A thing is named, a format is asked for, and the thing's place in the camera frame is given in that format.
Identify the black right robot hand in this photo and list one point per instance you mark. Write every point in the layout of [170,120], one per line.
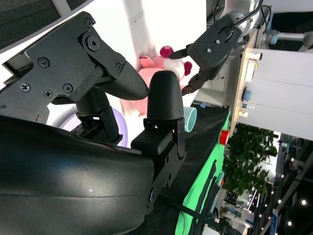
[73,183]

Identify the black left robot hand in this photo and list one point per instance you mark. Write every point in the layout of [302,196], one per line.
[212,46]

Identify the pink plush beaver doll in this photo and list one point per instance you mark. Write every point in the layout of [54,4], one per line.
[144,73]

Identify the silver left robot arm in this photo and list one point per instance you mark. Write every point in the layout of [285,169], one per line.
[245,24]

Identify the grey arm with blue joints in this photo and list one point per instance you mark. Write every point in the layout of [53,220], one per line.
[288,36]

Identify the lavender plastic plate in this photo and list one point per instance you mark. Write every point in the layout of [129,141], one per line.
[121,124]

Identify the wooden board panel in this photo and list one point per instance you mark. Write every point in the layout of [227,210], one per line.
[240,80]

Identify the blue round knob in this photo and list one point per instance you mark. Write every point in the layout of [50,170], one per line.
[248,95]

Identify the teal plastic mug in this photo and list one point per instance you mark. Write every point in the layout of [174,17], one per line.
[190,120]

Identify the black table drape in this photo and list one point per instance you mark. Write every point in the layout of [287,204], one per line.
[200,137]

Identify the red emergency button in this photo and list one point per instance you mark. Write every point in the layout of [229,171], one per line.
[224,137]

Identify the green leafy plant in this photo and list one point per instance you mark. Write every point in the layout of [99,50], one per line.
[247,159]

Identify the green cloth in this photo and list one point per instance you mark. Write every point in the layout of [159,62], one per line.
[195,183]

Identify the white box enclosure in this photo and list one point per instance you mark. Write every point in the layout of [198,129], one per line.
[281,98]

